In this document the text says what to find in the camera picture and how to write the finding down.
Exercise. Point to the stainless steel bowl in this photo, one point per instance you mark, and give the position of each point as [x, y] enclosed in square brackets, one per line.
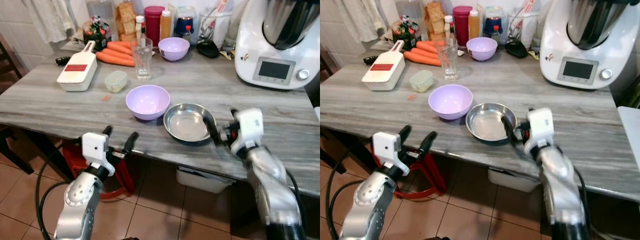
[486, 122]
[185, 122]

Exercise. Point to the medium orange carrot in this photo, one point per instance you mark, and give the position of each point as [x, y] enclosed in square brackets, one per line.
[119, 53]
[425, 52]

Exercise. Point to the small black remote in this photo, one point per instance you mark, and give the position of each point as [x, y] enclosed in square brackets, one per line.
[62, 61]
[370, 60]

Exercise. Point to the white plastic storage box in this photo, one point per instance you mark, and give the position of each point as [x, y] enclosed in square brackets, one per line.
[202, 180]
[512, 181]

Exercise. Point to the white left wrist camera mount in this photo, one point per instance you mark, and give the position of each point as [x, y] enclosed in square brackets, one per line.
[385, 146]
[93, 146]

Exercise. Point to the white cabinet edge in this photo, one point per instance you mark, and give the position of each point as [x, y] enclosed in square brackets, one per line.
[631, 132]

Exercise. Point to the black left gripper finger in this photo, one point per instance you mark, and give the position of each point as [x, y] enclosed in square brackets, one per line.
[405, 134]
[107, 131]
[131, 142]
[428, 142]

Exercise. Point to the small pale green container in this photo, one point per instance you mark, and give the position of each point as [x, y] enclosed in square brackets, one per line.
[115, 82]
[421, 81]

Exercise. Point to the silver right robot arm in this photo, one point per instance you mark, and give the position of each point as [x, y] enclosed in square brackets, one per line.
[562, 190]
[272, 190]

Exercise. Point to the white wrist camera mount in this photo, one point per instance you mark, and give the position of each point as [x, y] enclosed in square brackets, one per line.
[541, 126]
[93, 146]
[385, 146]
[248, 127]

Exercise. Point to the white grater with red label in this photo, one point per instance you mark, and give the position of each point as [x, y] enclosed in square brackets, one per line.
[77, 70]
[383, 70]

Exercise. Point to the blue jar with clear lid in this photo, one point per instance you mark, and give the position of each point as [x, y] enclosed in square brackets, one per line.
[185, 25]
[493, 25]

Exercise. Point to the large lilac plastic bowl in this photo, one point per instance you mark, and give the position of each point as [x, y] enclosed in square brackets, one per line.
[450, 101]
[147, 101]

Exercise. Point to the short orange carrot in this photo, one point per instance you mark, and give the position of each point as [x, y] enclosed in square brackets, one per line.
[426, 45]
[120, 46]

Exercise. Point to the small orange carrot scrap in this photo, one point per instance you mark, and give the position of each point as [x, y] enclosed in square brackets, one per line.
[411, 97]
[105, 98]

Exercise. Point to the orange sauce bottle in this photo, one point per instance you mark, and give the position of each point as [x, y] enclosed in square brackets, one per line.
[474, 26]
[165, 26]

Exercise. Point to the bag of toasted bread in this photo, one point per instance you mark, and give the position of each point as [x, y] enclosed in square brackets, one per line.
[435, 20]
[126, 20]

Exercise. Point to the clear drinking glass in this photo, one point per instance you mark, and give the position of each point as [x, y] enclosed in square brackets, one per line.
[447, 62]
[142, 62]

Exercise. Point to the white kitchen food processor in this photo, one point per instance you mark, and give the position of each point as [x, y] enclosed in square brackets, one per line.
[585, 55]
[280, 55]

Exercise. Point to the clear plastic utensil holder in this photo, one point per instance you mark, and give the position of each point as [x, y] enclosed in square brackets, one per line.
[215, 27]
[521, 27]

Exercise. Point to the magenta plastic canister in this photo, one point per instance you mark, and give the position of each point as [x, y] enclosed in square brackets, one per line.
[153, 25]
[462, 25]

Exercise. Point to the long orange carrot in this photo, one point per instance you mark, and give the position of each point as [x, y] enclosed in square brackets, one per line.
[115, 59]
[422, 58]

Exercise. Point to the small lilac plastic bowl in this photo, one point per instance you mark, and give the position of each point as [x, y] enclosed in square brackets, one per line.
[481, 48]
[173, 48]

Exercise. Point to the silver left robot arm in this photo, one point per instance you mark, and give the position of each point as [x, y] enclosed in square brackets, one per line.
[80, 205]
[367, 205]

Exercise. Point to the dark wooden chair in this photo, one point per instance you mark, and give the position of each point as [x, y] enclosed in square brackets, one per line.
[7, 60]
[327, 62]

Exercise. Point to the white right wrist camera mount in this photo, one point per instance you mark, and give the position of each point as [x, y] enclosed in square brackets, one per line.
[248, 127]
[541, 126]

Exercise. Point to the black rounded pouch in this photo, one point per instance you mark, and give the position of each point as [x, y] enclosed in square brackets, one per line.
[516, 49]
[207, 49]

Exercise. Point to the red plastic stool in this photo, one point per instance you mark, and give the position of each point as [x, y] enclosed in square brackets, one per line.
[122, 180]
[432, 177]

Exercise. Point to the white hanging towel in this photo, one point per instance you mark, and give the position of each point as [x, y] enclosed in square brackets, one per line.
[50, 17]
[359, 17]

